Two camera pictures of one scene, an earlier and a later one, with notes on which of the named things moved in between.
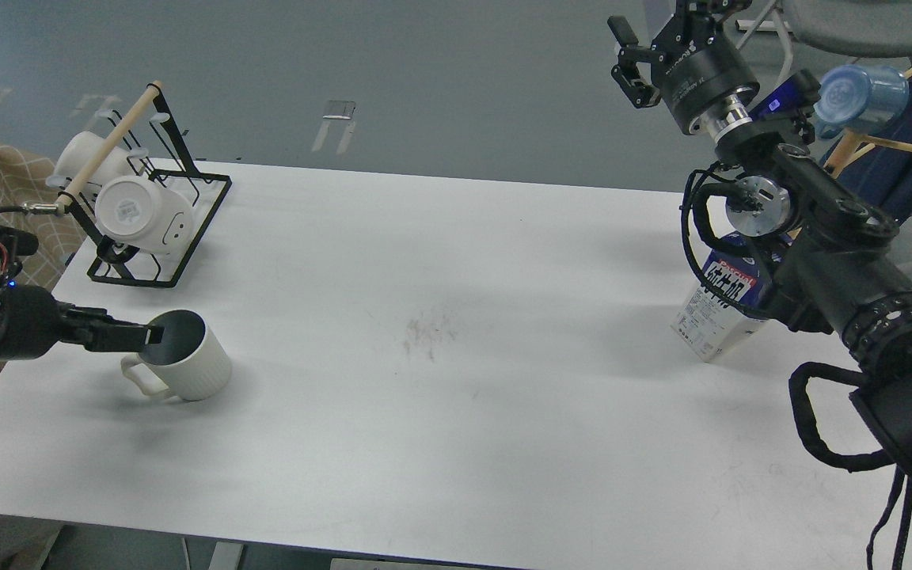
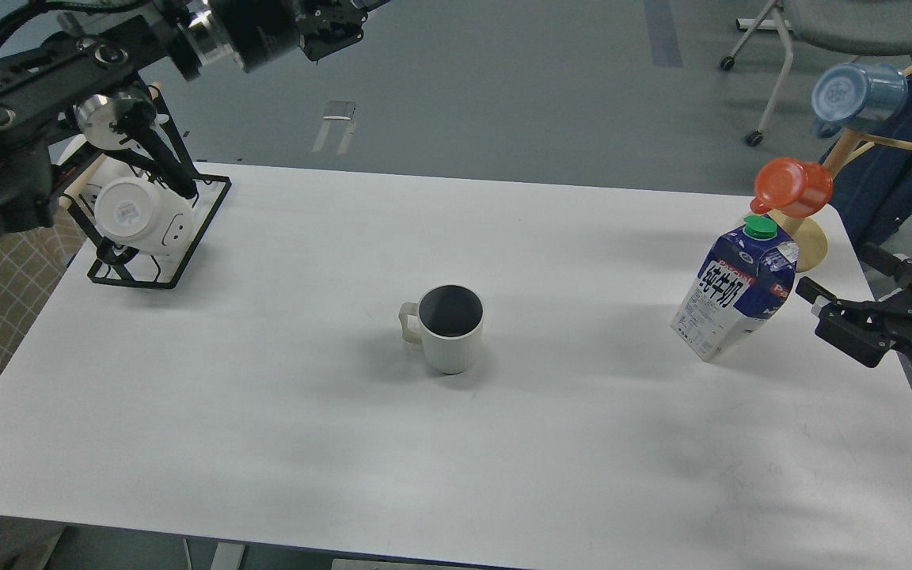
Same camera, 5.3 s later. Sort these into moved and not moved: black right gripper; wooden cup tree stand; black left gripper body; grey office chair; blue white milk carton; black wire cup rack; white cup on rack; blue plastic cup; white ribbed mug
Moved: black left gripper body; black right gripper; white ribbed mug
Not moved: white cup on rack; blue white milk carton; black wire cup rack; blue plastic cup; wooden cup tree stand; grey office chair
